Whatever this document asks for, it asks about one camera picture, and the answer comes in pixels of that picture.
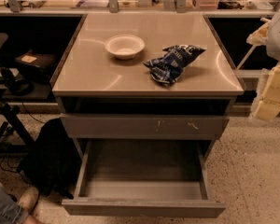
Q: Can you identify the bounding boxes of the open grey lower drawer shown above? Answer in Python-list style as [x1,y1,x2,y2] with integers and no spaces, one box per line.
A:
[62,139,226,218]

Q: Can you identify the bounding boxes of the white paper bowl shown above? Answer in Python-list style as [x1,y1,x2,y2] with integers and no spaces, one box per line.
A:
[105,35,145,60]

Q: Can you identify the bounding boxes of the black headphones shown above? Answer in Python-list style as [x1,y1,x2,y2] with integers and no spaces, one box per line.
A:
[0,67,34,96]

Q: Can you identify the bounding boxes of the black backpack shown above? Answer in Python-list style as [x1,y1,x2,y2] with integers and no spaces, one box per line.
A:
[17,118,81,200]

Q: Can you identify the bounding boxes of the black box with label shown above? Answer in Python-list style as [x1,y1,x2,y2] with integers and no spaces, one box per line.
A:
[15,50,58,76]

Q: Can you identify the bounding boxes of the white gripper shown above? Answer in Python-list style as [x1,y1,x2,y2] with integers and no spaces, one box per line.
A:
[246,9,280,121]

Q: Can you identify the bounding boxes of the blue chip bag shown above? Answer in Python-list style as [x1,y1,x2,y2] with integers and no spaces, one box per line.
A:
[144,45,205,86]

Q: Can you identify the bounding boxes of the closed grey upper drawer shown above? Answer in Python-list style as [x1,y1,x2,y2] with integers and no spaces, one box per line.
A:
[61,113,229,140]

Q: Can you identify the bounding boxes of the beige shoe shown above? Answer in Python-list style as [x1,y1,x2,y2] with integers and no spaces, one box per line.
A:
[18,187,39,213]

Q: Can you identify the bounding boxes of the person leg in jeans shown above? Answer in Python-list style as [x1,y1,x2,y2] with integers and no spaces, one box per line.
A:
[0,179,45,224]

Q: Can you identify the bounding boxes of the white handled stick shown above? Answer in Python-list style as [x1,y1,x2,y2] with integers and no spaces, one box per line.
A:
[235,45,257,70]

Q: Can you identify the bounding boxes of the black stand frame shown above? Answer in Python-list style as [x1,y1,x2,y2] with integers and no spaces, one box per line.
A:
[0,101,35,153]

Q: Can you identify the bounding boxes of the grey drawer cabinet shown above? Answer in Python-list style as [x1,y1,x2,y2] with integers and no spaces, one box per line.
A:
[53,12,244,155]

